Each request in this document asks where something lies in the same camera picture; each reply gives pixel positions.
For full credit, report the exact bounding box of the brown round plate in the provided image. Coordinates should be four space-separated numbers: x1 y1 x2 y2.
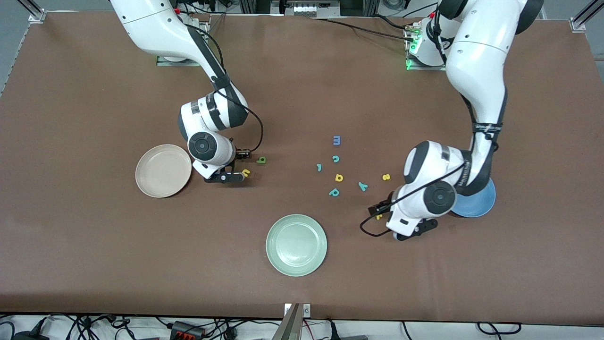
135 144 193 198

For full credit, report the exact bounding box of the blue round plate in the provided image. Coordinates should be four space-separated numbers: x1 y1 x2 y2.
448 177 497 218

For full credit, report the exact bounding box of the pale green round plate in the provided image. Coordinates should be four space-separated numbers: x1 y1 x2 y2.
266 214 328 277

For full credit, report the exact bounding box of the brown table mat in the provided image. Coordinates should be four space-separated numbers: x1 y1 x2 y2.
0 12 604 326

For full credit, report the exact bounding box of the grey metal pole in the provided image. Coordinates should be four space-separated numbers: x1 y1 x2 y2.
273 304 301 340

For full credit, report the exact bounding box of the black orange power strip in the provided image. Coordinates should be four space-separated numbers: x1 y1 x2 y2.
170 321 206 340

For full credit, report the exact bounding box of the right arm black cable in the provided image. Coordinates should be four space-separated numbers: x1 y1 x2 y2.
186 24 265 154

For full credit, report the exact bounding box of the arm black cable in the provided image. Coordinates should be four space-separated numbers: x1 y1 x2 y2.
360 5 501 237
186 24 265 154

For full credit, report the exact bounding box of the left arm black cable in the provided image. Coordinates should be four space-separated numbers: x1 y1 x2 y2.
360 5 501 237

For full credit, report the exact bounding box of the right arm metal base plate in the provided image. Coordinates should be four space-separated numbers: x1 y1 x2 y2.
157 56 200 67

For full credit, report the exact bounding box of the black cable loop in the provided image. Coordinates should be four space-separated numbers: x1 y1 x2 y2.
477 322 522 335

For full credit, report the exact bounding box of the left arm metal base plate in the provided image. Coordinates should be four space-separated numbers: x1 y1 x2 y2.
406 26 447 71

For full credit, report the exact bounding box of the aluminium frame rack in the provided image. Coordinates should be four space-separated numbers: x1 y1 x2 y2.
238 0 380 18

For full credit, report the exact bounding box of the thin black cable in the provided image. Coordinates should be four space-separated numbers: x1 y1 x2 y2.
302 16 418 43

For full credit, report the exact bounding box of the thick black cable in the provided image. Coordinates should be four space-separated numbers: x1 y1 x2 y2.
373 14 416 31

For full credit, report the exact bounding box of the aluminium corner post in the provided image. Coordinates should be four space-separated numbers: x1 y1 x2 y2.
21 0 46 23
570 0 604 33

